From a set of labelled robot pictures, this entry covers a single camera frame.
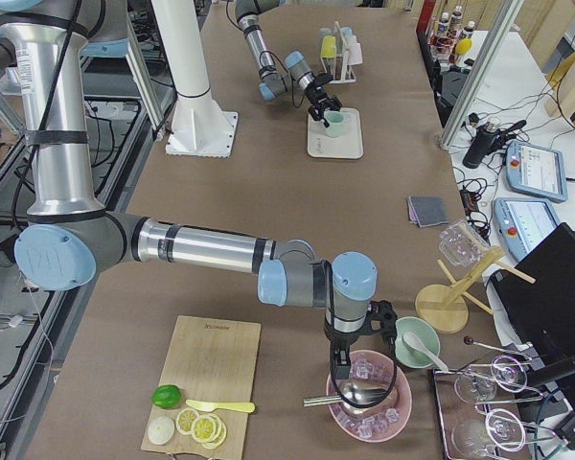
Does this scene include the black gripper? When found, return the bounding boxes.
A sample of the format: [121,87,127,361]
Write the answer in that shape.
[305,73,342,127]
[324,300,397,364]

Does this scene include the green cup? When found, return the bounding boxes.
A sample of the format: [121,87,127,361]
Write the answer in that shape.
[325,110,345,138]

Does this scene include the cream rabbit tray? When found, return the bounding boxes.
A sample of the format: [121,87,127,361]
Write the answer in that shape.
[307,107,363,160]

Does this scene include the pink cup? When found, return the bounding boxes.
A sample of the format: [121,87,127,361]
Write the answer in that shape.
[347,42,363,66]

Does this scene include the yellow cup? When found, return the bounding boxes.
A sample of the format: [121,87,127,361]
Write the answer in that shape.
[320,34,337,59]

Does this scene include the wooden cup tree stand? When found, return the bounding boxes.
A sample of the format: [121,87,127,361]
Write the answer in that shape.
[415,245,536,334]

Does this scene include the cream cup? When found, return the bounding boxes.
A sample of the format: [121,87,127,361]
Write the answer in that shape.
[344,34,357,49]

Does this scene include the clear plastic cup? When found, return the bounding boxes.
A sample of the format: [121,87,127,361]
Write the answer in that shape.
[439,219,490,267]

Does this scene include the white ceramic spoon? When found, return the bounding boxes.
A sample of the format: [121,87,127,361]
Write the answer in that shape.
[402,332,449,373]

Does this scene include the green bowl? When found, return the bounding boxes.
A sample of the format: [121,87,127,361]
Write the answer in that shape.
[394,315,442,370]

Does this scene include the pink bowl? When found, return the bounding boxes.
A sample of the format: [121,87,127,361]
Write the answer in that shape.
[325,349,413,443]

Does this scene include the steel ice scoop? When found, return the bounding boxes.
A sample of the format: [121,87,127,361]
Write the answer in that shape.
[303,380,391,409]

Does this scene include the grey folded cloth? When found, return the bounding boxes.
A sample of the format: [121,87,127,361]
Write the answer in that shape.
[406,195,449,227]

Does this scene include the black water bottle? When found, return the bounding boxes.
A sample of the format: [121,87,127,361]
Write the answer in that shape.
[462,124,499,169]

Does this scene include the blue teach pendant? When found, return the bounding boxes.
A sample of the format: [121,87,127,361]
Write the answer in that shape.
[494,197,561,262]
[505,140,568,202]

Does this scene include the wooden cutting board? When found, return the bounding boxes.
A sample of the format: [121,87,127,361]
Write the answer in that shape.
[141,315,261,459]

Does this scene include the yellow plastic knife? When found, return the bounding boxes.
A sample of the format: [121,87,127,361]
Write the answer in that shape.
[185,399,256,414]

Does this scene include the lemon slices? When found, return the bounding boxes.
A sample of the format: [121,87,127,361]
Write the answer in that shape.
[174,407,227,449]

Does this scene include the green lime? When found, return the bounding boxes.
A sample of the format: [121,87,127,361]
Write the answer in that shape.
[151,384,182,409]

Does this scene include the white wire cup rack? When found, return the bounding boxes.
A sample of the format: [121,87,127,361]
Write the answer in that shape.
[318,21,357,84]

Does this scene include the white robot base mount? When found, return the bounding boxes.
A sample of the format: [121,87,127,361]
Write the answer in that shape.
[152,0,238,158]

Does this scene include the aluminium frame post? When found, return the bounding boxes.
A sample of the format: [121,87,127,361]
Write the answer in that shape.
[439,0,524,150]

